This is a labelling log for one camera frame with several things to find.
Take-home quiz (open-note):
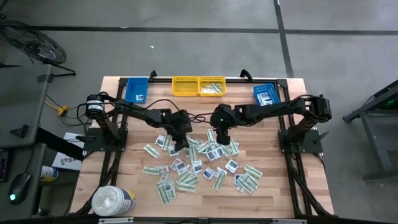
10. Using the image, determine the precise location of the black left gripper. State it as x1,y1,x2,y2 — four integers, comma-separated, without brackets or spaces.
160,108,193,152

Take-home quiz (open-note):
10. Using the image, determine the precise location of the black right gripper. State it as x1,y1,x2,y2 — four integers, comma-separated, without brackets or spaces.
210,103,242,146

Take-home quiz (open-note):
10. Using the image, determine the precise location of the blue plastic basket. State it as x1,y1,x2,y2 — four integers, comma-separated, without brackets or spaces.
252,83,282,106
124,77,149,105

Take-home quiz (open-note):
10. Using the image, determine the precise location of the white wipes canister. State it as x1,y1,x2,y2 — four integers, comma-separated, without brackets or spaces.
91,185,137,217

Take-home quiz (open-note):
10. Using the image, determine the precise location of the white printed box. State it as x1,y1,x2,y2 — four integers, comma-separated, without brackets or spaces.
51,132,86,172

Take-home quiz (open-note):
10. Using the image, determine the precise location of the black diagonal brace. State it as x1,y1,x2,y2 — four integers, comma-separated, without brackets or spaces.
35,126,85,162

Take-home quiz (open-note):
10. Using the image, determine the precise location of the white yellow can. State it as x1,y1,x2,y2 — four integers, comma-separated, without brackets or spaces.
40,164,59,182

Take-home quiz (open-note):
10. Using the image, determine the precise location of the grey metal cart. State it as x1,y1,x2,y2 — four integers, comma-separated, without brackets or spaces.
343,79,398,181

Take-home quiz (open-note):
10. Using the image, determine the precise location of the black computer mouse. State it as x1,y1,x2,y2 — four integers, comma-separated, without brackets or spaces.
7,172,32,206

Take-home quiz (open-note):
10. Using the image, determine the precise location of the grey desk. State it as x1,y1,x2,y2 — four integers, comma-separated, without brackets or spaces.
0,63,53,218

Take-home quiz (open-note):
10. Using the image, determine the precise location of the black floor fan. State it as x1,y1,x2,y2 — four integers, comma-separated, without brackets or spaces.
0,14,77,78

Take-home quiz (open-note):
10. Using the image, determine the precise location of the dark keyboard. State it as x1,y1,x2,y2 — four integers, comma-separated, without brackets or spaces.
0,149,9,184

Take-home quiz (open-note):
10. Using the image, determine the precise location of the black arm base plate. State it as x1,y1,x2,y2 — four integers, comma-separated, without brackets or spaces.
278,129,324,154
82,129,128,153

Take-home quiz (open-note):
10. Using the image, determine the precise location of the silver bracket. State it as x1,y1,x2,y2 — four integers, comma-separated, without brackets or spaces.
271,218,308,224
98,217,135,224

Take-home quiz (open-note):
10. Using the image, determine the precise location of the yellow cable plug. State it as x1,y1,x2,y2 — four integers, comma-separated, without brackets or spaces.
45,100,70,116

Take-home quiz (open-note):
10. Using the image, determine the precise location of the black desk bracket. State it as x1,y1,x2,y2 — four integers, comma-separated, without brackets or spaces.
9,124,30,139

